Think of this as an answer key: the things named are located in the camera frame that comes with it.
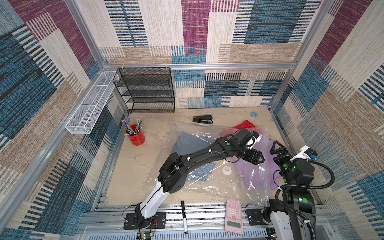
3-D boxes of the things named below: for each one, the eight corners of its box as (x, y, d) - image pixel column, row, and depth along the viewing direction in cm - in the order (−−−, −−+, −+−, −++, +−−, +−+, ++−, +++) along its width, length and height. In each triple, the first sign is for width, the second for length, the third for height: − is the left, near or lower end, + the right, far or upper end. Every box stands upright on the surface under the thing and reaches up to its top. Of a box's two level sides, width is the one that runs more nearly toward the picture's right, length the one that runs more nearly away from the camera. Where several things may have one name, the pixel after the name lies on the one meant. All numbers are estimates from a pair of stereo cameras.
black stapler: (192, 123, 115) (192, 120, 111) (192, 119, 118) (192, 115, 114) (212, 123, 115) (212, 120, 111) (211, 118, 118) (212, 115, 114)
